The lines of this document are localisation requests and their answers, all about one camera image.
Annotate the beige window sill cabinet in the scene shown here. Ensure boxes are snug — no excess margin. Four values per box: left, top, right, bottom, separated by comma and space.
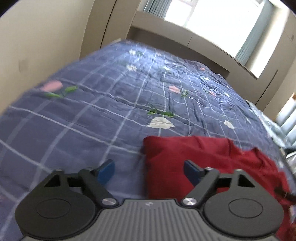
128, 11, 257, 80

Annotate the blue plaid floral quilt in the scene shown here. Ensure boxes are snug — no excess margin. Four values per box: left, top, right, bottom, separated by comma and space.
1, 40, 285, 240

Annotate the light blue patterned pillow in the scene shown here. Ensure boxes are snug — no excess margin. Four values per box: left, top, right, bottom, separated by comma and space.
246, 100, 291, 148

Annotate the right beige wardrobe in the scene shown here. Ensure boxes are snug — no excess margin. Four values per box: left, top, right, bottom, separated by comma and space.
255, 16, 295, 110

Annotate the beige wardrobe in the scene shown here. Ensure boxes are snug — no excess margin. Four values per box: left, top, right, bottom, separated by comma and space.
79, 0, 139, 60
255, 16, 295, 110

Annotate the right blue curtain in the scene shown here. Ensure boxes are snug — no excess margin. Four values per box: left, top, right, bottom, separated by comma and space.
235, 1, 275, 65

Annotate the red knit sweater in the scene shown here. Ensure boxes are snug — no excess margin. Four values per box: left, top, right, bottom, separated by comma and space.
144, 136, 295, 240

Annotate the window with white frame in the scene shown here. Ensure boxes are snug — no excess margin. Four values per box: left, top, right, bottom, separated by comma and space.
162, 0, 266, 70

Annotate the left blue curtain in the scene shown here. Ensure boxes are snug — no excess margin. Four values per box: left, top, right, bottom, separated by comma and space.
144, 0, 171, 16

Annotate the grey padded headboard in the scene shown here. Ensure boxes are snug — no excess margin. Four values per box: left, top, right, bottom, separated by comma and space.
276, 93, 295, 145

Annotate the blue curtain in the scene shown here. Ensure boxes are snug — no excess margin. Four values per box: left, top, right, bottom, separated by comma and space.
235, 1, 275, 65
144, 0, 171, 16

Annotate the left beige wardrobe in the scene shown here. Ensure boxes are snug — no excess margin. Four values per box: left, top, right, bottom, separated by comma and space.
79, 0, 139, 60

